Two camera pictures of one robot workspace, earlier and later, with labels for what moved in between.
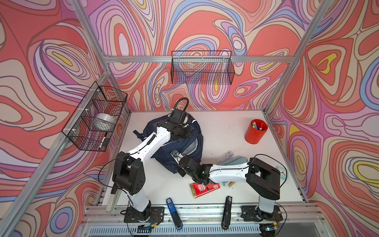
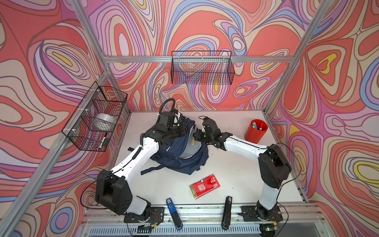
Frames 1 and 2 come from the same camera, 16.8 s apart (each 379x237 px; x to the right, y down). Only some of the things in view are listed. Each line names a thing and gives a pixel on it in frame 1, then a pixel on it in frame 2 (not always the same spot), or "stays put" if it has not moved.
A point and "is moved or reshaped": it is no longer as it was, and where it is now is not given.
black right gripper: (179, 171) → (196, 135)
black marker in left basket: (100, 146) stays put
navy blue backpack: (191, 146) is moved or reshaped
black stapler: (226, 216) stays put
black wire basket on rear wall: (202, 66) stays put
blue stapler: (177, 221) stays put
